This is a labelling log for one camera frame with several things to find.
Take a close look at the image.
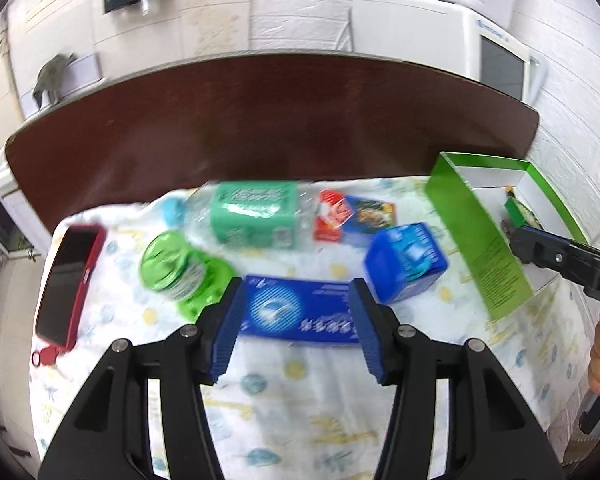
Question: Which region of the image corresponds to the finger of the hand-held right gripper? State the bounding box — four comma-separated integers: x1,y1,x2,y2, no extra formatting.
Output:
510,226,588,281

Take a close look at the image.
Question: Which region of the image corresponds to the brown wooden headboard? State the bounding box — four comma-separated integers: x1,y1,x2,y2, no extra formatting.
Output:
5,50,540,233

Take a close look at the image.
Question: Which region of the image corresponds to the red phone strap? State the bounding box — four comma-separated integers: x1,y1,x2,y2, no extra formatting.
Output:
31,345,66,367

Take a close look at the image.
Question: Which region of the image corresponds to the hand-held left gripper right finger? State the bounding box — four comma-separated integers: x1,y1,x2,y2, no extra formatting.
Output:
350,278,565,480

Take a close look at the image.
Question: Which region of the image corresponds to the white appliance with dark window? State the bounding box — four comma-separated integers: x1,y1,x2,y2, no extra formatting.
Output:
352,0,548,103

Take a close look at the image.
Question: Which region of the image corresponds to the phone in red case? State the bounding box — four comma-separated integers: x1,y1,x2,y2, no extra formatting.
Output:
34,224,107,350

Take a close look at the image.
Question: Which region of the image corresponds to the small green printed box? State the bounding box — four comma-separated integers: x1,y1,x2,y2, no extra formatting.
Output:
503,197,541,231

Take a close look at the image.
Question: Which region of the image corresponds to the clear bottle green label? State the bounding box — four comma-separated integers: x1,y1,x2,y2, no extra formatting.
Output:
161,180,326,250

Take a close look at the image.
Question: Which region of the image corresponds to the printed blanket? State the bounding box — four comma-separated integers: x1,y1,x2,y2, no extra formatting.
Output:
30,175,588,480

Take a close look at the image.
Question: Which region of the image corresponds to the red and blue card box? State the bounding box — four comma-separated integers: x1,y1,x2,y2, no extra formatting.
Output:
312,190,397,248

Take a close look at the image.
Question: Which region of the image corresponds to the blue square tin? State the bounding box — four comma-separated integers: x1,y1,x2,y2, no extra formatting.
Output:
364,222,449,304

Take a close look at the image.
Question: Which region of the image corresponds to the green cardboard box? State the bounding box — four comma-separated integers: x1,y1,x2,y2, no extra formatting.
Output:
425,151,591,321

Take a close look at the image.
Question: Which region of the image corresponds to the green plastic jar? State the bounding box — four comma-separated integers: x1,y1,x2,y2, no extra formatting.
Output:
139,230,238,321

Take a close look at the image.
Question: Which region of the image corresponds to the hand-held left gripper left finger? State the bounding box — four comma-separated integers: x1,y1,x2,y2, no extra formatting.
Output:
39,277,244,480

